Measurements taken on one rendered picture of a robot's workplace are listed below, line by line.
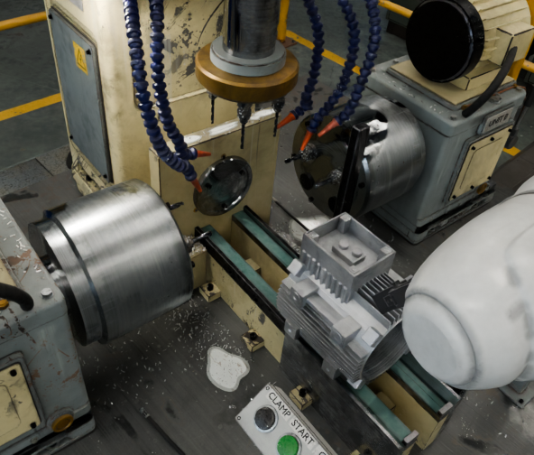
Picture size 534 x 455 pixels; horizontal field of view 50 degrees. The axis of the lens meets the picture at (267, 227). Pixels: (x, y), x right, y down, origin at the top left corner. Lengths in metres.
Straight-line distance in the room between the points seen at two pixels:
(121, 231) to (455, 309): 0.64
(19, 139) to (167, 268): 2.40
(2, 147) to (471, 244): 2.96
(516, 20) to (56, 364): 1.16
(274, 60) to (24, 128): 2.51
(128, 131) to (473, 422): 0.89
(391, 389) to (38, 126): 2.64
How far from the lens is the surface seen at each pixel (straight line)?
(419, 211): 1.45
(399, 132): 1.27
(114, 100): 1.15
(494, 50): 1.41
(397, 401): 1.14
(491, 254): 0.43
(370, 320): 0.94
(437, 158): 1.36
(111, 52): 1.11
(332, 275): 0.95
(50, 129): 3.34
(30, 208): 1.57
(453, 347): 0.41
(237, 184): 1.26
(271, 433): 0.83
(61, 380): 0.99
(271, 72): 0.99
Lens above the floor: 1.79
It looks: 43 degrees down
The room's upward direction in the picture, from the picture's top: 6 degrees clockwise
